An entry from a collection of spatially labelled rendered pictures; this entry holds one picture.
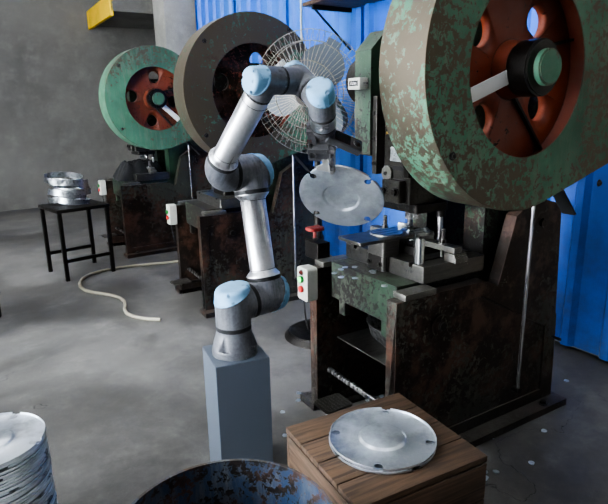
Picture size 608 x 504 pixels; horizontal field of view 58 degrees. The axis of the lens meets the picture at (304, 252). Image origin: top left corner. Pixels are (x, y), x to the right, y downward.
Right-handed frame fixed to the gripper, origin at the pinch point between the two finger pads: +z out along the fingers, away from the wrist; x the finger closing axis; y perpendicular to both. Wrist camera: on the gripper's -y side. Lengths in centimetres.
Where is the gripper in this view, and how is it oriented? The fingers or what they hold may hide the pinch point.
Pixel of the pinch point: (333, 170)
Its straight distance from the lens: 177.2
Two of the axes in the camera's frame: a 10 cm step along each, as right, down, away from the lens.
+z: 0.9, 5.1, 8.6
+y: -9.9, -0.1, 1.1
